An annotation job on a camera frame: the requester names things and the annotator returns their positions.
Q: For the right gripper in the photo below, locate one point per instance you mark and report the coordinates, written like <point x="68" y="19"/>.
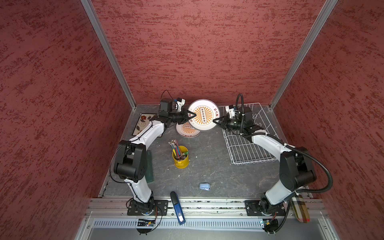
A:
<point x="225" y="121"/>

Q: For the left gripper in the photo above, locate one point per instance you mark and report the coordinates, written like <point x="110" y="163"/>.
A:
<point x="184" y="113"/>

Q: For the white round plate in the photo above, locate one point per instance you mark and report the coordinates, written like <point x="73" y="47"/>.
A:
<point x="206" y="112"/>
<point x="187" y="131"/>

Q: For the square floral plate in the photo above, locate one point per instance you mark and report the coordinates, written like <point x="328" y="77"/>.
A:
<point x="149" y="119"/>

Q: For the square plate white back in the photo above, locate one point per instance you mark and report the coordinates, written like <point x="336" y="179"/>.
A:
<point x="140" y="125"/>

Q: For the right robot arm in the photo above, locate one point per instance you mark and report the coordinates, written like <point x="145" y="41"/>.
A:
<point x="296" y="170"/>

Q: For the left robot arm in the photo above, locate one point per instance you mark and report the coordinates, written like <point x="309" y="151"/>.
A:
<point x="131" y="156"/>

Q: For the coloured pencils bundle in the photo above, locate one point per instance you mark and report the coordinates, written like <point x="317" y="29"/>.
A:
<point x="177" y="150"/>

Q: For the yellow pencil cup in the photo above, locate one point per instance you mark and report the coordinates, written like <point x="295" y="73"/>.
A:
<point x="181" y="161"/>

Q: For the green rectangular block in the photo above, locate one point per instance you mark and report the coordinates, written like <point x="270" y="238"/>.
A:
<point x="149" y="172"/>

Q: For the light blue eraser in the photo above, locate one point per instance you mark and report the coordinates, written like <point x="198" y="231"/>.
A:
<point x="205" y="186"/>

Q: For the blue black stapler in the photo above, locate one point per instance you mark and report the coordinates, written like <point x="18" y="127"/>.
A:
<point x="177" y="207"/>

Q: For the plaid tape roll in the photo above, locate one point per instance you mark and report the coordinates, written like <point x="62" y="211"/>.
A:
<point x="301" y="211"/>

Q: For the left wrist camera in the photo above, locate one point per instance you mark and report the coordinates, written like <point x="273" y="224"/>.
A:
<point x="179" y="104"/>

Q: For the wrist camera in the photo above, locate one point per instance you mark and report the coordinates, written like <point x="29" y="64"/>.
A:
<point x="179" y="104"/>
<point x="231" y="111"/>

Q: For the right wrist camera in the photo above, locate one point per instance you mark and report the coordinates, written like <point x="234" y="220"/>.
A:
<point x="231" y="111"/>

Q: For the white wire dish rack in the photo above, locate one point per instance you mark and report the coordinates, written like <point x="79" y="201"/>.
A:
<point x="256" y="144"/>

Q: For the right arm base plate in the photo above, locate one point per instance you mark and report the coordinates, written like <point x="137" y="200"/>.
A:
<point x="254" y="209"/>

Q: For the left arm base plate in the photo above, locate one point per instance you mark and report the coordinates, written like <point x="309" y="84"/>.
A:
<point x="152" y="208"/>

